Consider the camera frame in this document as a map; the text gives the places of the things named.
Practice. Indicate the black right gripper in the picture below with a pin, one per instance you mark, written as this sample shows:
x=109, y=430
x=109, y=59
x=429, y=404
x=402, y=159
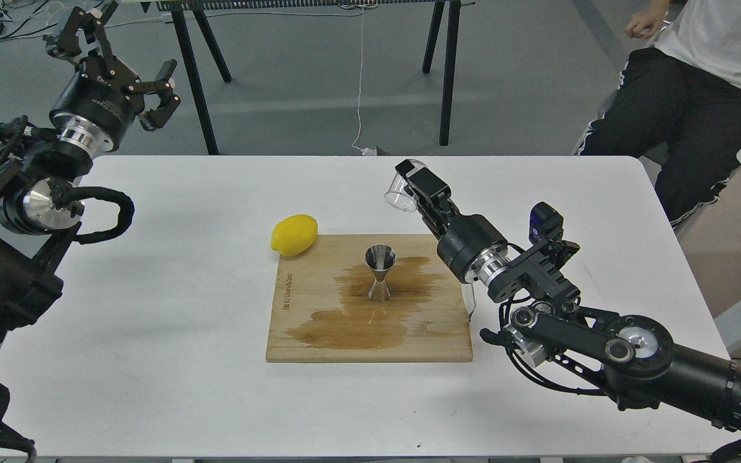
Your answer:
x=461, y=238

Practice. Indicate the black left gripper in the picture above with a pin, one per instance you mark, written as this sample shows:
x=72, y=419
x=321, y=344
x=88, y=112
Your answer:
x=104, y=97

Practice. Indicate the clear glass measuring cup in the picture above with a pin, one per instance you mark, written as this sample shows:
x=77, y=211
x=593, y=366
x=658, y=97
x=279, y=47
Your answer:
x=397, y=194

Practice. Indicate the steel double jigger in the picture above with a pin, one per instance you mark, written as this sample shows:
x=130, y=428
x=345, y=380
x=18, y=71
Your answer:
x=380, y=259

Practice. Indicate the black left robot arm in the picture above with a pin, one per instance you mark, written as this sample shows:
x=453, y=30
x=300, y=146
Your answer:
x=42, y=209

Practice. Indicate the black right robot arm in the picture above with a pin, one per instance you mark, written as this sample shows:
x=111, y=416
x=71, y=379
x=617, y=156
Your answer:
x=556, y=342

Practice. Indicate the yellow lemon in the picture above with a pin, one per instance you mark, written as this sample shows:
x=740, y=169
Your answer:
x=294, y=235

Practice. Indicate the wooden cutting board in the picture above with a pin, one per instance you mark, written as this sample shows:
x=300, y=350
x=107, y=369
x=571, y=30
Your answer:
x=322, y=310

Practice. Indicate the black leg background table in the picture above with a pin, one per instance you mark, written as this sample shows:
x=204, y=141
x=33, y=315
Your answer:
x=305, y=44

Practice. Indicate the seated person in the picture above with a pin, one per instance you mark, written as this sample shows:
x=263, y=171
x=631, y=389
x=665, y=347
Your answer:
x=682, y=90

